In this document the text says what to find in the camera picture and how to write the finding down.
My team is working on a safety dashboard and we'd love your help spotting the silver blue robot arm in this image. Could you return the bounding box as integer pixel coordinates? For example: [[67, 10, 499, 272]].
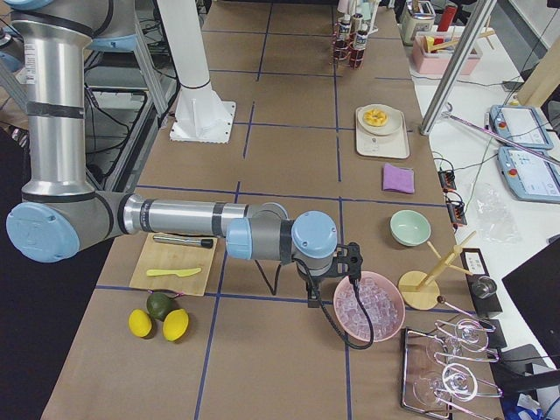
[[6, 1, 341, 290]]

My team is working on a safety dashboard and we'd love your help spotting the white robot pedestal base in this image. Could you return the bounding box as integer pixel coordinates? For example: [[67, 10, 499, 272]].
[[157, 0, 236, 144]]

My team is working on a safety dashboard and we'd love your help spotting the chrome wine glass rack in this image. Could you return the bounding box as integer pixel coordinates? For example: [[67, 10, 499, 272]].
[[400, 317, 502, 419]]

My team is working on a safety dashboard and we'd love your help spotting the aluminium frame post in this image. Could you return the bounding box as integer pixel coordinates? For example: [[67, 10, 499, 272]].
[[419, 0, 497, 136]]

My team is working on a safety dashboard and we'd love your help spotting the wooden mug tree stand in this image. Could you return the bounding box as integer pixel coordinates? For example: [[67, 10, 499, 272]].
[[398, 231, 476, 311]]

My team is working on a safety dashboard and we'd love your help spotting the yellow lemon right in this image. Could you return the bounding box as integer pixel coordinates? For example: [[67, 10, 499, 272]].
[[163, 309, 189, 341]]

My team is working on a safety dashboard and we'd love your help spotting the steel muddler black tip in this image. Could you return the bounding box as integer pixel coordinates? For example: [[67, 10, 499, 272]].
[[152, 234, 214, 249]]

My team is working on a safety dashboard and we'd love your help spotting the metal rod pointer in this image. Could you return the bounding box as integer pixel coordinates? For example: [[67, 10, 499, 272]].
[[441, 103, 560, 165]]

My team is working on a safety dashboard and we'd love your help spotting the glazed twisted donut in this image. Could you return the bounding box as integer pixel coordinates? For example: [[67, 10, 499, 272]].
[[362, 108, 389, 127]]

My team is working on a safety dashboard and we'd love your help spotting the black braided camera cable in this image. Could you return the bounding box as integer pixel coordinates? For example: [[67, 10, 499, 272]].
[[293, 257, 375, 350]]

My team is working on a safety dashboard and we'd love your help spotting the black slate tray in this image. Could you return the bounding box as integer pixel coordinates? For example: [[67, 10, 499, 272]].
[[460, 248, 502, 318]]

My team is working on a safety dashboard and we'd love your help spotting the cream round plate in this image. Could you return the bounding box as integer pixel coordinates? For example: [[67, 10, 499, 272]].
[[357, 104, 403, 136]]

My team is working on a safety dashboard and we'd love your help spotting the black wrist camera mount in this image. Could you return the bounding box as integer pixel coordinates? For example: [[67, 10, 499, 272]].
[[336, 241, 363, 281]]

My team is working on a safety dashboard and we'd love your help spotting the yellow lemon left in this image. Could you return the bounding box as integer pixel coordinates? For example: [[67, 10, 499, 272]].
[[128, 309, 152, 338]]

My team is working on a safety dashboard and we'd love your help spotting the wooden cutting board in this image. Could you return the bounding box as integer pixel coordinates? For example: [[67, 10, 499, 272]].
[[129, 234, 216, 296]]

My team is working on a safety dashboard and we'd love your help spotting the teach pendant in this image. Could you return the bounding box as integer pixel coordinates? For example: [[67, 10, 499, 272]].
[[489, 105, 554, 151], [498, 147, 559, 204]]

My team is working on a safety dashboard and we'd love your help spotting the copper wire bottle rack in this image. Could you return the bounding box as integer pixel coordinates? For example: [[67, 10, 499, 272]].
[[332, 26, 354, 67]]

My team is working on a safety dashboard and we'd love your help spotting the cream serving tray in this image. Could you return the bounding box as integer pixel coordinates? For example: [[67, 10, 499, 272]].
[[355, 107, 410, 159]]

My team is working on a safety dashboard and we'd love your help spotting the yellow plastic knife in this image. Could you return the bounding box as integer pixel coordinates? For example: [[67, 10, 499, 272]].
[[145, 268, 202, 277]]

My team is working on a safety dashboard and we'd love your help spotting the steel measuring jigger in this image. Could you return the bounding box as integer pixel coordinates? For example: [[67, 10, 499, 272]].
[[471, 276, 497, 299]]

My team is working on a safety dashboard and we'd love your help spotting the teach pendant near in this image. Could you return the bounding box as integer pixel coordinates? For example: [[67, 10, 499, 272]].
[[498, 147, 559, 204]]

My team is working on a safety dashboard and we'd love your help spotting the red thermos bottle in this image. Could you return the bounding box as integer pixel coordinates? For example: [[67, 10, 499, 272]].
[[437, 3, 458, 32]]

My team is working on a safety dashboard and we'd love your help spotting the pink bowl of ice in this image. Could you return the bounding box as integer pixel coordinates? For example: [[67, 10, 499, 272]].
[[333, 271, 405, 342]]

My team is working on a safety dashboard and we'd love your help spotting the teach pendant far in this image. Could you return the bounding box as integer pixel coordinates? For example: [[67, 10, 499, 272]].
[[489, 105, 554, 151]]

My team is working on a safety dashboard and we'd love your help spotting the green lime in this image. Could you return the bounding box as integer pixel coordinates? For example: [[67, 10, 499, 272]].
[[146, 292, 173, 321]]

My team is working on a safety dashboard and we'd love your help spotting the clear plastic bag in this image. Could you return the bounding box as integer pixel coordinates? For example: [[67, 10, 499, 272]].
[[473, 183, 522, 243]]

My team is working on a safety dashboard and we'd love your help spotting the tea bottle in rack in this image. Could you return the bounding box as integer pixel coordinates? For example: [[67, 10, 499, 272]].
[[349, 12, 363, 40], [349, 24, 368, 68]]

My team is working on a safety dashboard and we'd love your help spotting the yellow lemon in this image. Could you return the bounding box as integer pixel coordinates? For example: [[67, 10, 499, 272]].
[[163, 309, 189, 341], [128, 309, 152, 338]]

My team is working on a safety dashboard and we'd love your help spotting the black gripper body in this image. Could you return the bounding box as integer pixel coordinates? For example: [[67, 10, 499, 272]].
[[296, 258, 337, 292]]

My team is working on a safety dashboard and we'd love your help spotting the mint green bowl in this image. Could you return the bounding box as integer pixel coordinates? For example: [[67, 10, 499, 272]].
[[389, 209, 431, 247]]

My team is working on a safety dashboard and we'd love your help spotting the silver toaster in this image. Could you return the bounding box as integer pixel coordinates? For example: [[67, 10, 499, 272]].
[[400, 1, 436, 46]]

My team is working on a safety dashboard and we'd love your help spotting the dark tea bottle white cap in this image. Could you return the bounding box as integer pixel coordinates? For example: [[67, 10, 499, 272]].
[[333, 14, 351, 62]]

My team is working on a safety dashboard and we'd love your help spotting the pink storage bin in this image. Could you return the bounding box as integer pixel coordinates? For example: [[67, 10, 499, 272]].
[[412, 35, 482, 75]]

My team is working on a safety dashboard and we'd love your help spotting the purple folded cloth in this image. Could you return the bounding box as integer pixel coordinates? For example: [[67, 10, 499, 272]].
[[382, 164, 415, 194]]

